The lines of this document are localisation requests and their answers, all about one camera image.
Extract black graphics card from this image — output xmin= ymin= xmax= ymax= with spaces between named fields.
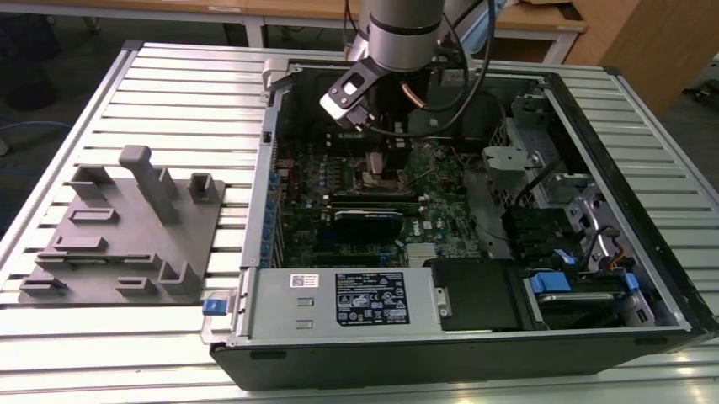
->
xmin=331 ymin=208 xmax=407 ymax=256

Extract CPU socket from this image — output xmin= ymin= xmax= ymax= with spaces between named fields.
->
xmin=349 ymin=156 xmax=417 ymax=197

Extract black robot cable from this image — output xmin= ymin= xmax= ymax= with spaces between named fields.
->
xmin=346 ymin=0 xmax=499 ymax=138

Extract black looped cable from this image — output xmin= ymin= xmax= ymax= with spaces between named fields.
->
xmin=461 ymin=90 xmax=506 ymax=142

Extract blue disk carrier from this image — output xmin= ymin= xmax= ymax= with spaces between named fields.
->
xmin=526 ymin=271 xmax=574 ymax=295

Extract wooden cabinet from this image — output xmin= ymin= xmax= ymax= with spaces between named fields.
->
xmin=565 ymin=0 xmax=719 ymax=117

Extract silver power supply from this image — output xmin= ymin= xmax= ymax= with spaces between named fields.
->
xmin=235 ymin=267 xmax=446 ymax=343

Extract black PC case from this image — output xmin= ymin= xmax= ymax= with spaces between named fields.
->
xmin=199 ymin=57 xmax=719 ymax=392

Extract grey parts rack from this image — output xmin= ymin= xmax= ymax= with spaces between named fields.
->
xmin=17 ymin=145 xmax=230 ymax=306

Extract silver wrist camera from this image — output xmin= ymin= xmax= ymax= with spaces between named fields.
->
xmin=318 ymin=69 xmax=377 ymax=130

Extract perforated metal drive cage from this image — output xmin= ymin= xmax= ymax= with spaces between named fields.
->
xmin=481 ymin=94 xmax=566 ymax=211

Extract wooden desk white frame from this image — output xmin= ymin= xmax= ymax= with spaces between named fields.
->
xmin=0 ymin=0 xmax=266 ymax=50
xmin=261 ymin=0 xmax=589 ymax=64

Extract small silver heat sink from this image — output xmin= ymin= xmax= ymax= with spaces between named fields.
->
xmin=405 ymin=242 xmax=441 ymax=268

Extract grey case latch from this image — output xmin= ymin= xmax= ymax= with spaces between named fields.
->
xmin=262 ymin=58 xmax=295 ymax=92

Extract green motherboard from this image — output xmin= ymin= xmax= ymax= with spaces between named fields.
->
xmin=269 ymin=134 xmax=490 ymax=270

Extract coloured wire bundle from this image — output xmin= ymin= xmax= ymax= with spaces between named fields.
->
xmin=603 ymin=247 xmax=630 ymax=270

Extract grey plastic bar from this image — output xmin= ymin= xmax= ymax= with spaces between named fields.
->
xmin=463 ymin=170 xmax=517 ymax=260

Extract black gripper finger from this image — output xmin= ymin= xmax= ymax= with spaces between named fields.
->
xmin=382 ymin=141 xmax=410 ymax=178

